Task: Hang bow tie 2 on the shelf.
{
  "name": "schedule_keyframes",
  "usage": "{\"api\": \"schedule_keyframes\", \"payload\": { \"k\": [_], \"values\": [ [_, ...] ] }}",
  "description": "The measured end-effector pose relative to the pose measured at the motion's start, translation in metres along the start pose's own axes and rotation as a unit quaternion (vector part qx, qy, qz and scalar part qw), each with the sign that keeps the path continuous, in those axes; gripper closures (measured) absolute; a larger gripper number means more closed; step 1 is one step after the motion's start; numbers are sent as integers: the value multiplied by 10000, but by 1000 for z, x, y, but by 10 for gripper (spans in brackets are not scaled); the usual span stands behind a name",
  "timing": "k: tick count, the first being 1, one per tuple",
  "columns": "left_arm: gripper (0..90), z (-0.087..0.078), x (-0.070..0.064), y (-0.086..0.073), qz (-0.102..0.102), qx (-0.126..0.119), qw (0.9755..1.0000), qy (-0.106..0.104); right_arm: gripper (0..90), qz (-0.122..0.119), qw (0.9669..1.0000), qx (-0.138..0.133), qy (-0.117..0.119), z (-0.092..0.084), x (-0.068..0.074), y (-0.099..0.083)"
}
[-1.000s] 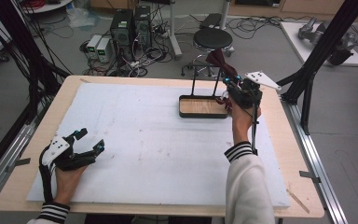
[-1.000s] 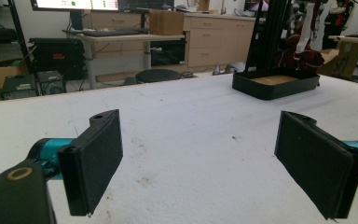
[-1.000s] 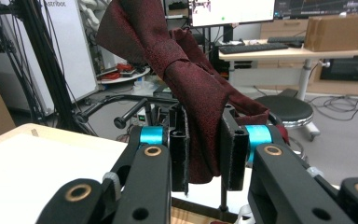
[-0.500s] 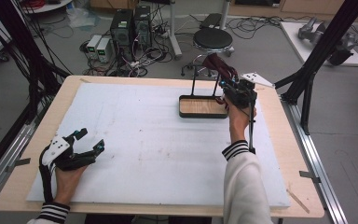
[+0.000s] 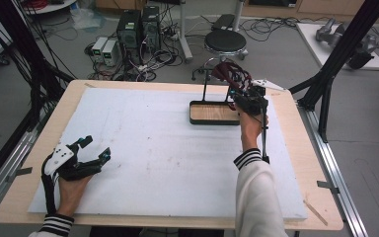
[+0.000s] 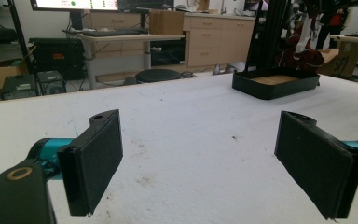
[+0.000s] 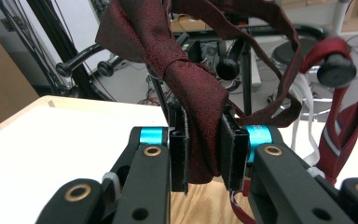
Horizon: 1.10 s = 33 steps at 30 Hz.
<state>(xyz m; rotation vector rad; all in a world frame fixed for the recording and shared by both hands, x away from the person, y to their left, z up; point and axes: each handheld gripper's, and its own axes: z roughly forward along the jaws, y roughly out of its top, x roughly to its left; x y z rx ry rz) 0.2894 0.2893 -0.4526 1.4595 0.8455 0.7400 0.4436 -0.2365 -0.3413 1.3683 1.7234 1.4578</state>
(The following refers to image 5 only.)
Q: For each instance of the white foam board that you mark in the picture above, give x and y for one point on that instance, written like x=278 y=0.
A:
x=164 y=158

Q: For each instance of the black rack with wooden tray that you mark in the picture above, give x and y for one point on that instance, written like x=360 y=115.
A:
x=212 y=113

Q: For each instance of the black metal frame beam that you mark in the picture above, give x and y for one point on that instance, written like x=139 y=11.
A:
x=335 y=62
x=23 y=59

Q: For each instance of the flat black box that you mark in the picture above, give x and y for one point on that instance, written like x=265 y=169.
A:
x=223 y=22

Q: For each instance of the dark red bow tie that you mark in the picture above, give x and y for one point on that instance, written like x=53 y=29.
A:
x=224 y=70

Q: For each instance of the aluminium rail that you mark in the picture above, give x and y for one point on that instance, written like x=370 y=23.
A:
x=335 y=171
x=6 y=164

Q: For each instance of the black round stool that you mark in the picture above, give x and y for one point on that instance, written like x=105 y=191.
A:
x=225 y=41

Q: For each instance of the person's left hand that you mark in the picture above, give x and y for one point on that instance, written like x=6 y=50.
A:
x=70 y=194

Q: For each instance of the black computer tower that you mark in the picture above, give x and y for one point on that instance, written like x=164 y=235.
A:
x=150 y=26
x=129 y=33

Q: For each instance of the person's right hand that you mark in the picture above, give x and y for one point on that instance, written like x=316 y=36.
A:
x=251 y=130

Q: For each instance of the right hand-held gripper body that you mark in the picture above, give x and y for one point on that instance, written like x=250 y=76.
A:
x=253 y=100

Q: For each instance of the thin wooden stick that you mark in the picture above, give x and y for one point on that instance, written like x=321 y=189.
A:
x=316 y=213

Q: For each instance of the clear plastic bag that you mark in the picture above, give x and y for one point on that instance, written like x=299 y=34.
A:
x=87 y=18

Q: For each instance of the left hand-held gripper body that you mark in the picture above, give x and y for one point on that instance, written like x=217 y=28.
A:
x=65 y=163

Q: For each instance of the grey power supply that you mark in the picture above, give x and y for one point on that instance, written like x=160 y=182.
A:
x=110 y=52
x=99 y=49

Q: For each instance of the white floor board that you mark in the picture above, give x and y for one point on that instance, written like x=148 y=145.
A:
x=339 y=46

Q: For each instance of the round white table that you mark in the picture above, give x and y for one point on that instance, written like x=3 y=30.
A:
x=51 y=6

